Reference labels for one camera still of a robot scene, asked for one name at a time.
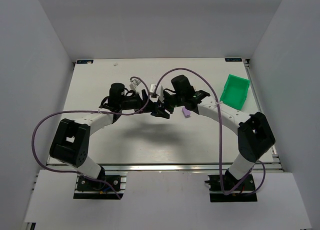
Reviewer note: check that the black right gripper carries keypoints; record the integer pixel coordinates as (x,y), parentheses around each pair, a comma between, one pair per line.
(164,102)

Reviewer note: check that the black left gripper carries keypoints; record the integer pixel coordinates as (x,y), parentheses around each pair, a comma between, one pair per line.
(145,99)

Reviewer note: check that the purple house-shaped block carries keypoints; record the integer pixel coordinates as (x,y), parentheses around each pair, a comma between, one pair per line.
(186,112)

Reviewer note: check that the green plastic bin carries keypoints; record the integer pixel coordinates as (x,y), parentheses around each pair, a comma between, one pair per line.
(235,92)

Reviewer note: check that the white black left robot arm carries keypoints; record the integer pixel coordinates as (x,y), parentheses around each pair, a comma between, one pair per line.
(71,141)

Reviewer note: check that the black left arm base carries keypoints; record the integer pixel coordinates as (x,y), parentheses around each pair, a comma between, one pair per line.
(90,190)

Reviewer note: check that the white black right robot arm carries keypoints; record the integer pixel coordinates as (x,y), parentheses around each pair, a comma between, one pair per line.
(254,135)

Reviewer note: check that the blue label sticker right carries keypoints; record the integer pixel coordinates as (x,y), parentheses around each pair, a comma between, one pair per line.
(233,59)

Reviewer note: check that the blue label sticker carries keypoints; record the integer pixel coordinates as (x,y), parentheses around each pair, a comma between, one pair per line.
(233,59)
(84,61)

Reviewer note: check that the blue label sticker left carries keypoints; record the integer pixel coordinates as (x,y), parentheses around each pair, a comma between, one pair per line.
(84,61)

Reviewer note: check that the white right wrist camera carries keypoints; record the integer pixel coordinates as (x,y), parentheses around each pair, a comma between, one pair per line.
(157,92)

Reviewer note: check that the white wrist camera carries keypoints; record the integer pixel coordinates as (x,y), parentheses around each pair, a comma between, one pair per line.
(134,83)
(157,92)

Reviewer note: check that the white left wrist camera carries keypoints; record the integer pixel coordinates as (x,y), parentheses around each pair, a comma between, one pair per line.
(134,83)

